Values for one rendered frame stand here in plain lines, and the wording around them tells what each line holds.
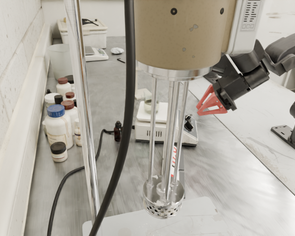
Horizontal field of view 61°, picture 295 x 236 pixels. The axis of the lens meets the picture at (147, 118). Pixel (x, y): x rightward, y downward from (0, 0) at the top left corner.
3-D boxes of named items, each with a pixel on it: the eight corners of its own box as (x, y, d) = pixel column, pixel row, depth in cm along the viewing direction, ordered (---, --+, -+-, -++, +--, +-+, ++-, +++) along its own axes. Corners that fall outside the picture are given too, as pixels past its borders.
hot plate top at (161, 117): (175, 105, 86) (175, 102, 86) (175, 123, 76) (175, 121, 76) (140, 102, 87) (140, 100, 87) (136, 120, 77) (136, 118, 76)
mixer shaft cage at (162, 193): (173, 185, 46) (189, 47, 33) (188, 215, 40) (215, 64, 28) (137, 192, 44) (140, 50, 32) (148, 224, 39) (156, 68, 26)
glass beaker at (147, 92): (139, 114, 79) (139, 91, 75) (148, 107, 83) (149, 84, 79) (156, 119, 77) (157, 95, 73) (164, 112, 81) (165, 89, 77)
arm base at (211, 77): (217, 70, 119) (230, 69, 120) (198, 57, 135) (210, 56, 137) (214, 85, 123) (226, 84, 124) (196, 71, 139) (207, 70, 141)
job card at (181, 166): (183, 151, 78) (184, 139, 75) (184, 170, 70) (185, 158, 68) (163, 149, 78) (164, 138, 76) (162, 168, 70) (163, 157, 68)
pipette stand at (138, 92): (145, 89, 116) (146, 62, 109) (153, 96, 110) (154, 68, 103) (129, 92, 113) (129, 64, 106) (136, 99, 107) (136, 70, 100)
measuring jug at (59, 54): (50, 71, 132) (45, 42, 125) (75, 69, 137) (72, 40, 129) (53, 84, 118) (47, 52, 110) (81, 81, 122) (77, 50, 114)
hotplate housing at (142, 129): (195, 125, 90) (197, 106, 86) (197, 147, 79) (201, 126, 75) (133, 121, 92) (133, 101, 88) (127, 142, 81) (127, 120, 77)
